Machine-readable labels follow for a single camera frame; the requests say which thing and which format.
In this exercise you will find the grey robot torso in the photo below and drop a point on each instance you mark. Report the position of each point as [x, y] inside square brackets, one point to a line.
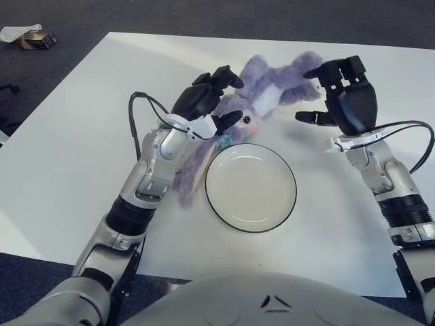
[268, 302]

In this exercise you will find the white plate with black rim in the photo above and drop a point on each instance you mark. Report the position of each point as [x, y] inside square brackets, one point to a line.
[249, 188]

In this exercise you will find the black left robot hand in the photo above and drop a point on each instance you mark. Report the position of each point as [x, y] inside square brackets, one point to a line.
[197, 100]

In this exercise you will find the black chair base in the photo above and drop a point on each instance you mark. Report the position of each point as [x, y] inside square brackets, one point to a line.
[8, 89]

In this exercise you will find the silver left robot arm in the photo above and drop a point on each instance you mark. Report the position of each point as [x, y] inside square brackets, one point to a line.
[149, 176]

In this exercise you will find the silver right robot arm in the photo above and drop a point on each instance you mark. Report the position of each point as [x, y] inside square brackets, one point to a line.
[397, 183]

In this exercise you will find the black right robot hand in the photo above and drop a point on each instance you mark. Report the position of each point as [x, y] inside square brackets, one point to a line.
[353, 102]

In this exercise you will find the purple plush bunny doll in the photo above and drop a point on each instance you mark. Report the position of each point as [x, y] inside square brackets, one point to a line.
[265, 81]

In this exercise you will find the white furniture piece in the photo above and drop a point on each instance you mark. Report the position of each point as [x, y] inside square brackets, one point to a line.
[1, 140]

